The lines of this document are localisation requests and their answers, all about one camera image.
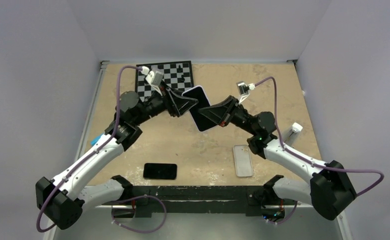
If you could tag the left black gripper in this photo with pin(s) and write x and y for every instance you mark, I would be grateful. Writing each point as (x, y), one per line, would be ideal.
(182, 103)

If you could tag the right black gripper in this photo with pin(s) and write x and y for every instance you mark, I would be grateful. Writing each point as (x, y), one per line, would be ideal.
(223, 113)

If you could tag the phone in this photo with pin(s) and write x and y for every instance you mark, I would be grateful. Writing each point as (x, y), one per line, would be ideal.
(160, 171)
(202, 123)

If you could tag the white phone case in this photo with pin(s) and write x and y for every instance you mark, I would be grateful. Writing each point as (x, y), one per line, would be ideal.
(242, 161)

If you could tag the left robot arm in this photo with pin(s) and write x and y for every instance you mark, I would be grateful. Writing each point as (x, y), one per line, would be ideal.
(65, 197)

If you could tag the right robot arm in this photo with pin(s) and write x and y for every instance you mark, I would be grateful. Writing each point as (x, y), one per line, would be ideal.
(324, 185)

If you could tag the black white chessboard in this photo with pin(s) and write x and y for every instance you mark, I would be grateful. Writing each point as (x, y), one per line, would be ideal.
(170, 77)

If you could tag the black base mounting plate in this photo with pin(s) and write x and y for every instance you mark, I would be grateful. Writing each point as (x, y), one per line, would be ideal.
(249, 200)

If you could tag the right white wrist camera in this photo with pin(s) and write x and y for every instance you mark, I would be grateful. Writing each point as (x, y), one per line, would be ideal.
(244, 90)

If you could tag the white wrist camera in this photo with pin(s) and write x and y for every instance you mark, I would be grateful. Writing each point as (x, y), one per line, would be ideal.
(153, 77)
(244, 90)

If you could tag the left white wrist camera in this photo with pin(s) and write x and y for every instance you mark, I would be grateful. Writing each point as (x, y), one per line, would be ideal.
(153, 77)

